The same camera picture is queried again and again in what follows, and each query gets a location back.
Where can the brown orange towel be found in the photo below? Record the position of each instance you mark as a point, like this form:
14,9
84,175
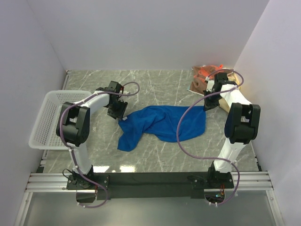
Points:
198,84

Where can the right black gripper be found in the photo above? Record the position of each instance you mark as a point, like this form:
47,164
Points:
209,105

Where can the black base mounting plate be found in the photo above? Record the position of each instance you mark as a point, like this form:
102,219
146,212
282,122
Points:
145,185

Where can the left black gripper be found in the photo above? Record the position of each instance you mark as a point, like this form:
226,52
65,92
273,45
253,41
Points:
119,114

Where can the yellow cream towel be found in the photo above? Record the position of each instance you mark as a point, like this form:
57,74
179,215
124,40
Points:
232,76

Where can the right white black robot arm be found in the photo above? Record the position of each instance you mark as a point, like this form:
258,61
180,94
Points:
240,128

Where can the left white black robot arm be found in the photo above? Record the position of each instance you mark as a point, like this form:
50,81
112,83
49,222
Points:
73,126

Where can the aluminium rail frame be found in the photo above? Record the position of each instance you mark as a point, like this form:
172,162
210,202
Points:
249,181

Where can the blue towel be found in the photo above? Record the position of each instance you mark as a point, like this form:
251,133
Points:
161,121

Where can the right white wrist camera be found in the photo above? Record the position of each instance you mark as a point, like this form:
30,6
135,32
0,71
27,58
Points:
209,84

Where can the white perforated plastic basket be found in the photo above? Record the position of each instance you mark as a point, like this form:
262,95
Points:
43,135

